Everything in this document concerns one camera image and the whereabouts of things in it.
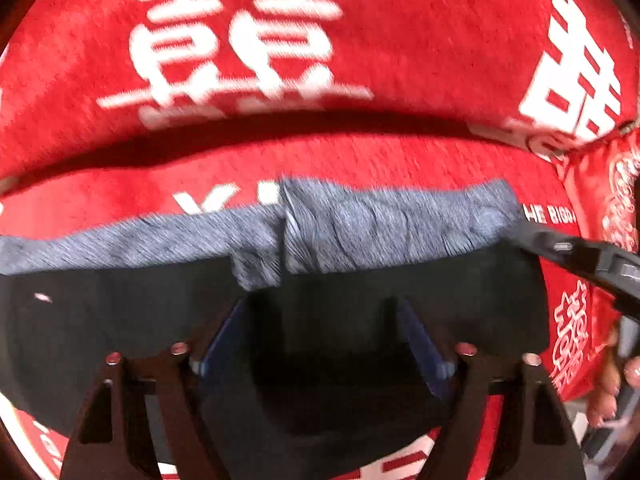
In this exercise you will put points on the black pants with blue-grey trim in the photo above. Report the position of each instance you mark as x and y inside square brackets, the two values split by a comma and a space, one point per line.
[340, 350]

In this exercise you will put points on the red printed sofa cover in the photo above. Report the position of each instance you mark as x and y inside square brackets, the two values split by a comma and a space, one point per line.
[425, 35]

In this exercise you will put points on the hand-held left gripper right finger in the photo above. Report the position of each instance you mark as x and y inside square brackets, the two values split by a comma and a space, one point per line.
[425, 342]

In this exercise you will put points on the person's right hand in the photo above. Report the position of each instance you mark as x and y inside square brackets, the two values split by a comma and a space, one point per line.
[612, 385]

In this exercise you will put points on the red embroidered cushion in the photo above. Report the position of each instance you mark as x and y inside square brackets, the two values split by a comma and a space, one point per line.
[617, 185]

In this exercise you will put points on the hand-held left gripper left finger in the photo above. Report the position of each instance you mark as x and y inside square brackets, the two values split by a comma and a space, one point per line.
[220, 342]

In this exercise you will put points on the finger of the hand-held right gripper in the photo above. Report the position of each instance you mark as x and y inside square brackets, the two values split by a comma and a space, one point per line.
[560, 252]

